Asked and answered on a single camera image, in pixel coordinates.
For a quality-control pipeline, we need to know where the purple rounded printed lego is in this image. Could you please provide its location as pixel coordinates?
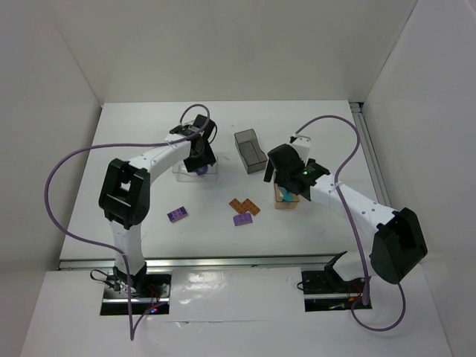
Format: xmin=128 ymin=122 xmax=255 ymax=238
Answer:
xmin=196 ymin=165 xmax=209 ymax=176

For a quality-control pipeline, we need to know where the small teal lego brick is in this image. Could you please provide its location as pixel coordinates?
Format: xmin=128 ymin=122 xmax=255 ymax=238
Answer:
xmin=279 ymin=187 xmax=294 ymax=202

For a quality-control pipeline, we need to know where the light purple curved lego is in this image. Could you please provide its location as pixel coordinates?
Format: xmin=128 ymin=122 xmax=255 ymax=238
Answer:
xmin=233 ymin=212 xmax=253 ymax=227

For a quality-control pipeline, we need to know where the purple lego brick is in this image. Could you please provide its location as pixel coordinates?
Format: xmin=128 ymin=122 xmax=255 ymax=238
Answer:
xmin=167 ymin=206 xmax=188 ymax=223

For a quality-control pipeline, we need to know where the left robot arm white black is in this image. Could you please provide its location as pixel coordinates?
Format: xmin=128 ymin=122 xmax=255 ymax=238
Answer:
xmin=99 ymin=115 xmax=217 ymax=290

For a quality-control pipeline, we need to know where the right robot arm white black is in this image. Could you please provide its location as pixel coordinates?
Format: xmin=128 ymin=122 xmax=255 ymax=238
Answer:
xmin=264 ymin=144 xmax=428 ymax=285

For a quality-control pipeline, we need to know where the clear plastic container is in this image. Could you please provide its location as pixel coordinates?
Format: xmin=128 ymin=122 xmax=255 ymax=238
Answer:
xmin=172 ymin=161 xmax=219 ymax=183

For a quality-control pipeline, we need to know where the amber plastic container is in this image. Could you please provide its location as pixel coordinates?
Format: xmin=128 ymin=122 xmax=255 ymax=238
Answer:
xmin=274 ymin=184 xmax=300 ymax=210

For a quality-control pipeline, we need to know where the dark grey plastic container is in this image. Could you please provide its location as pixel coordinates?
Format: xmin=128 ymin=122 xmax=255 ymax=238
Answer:
xmin=234 ymin=129 xmax=268 ymax=174

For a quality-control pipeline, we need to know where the orange flat lego plate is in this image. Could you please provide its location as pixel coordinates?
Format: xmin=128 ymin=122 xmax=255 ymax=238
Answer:
xmin=229 ymin=199 xmax=260 ymax=216

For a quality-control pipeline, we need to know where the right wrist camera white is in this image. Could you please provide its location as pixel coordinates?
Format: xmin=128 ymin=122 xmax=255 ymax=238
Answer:
xmin=289 ymin=135 xmax=312 ymax=162

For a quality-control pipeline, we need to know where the aluminium rail right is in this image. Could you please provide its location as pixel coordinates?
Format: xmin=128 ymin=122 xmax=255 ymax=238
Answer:
xmin=349 ymin=102 xmax=391 ymax=206

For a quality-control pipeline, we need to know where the aluminium rail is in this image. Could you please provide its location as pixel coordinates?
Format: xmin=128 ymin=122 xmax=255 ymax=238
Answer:
xmin=59 ymin=254 xmax=336 ymax=270
xmin=349 ymin=102 xmax=391 ymax=206

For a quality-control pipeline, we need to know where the aluminium rail front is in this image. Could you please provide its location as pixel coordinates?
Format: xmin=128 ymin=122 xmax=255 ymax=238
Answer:
xmin=59 ymin=254 xmax=336 ymax=270

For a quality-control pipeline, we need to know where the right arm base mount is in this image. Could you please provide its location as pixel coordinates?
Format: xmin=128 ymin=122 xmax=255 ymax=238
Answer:
xmin=296 ymin=271 xmax=372 ymax=312

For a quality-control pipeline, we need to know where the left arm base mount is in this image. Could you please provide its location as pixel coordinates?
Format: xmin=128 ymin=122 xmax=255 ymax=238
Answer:
xmin=89 ymin=269 xmax=172 ymax=316

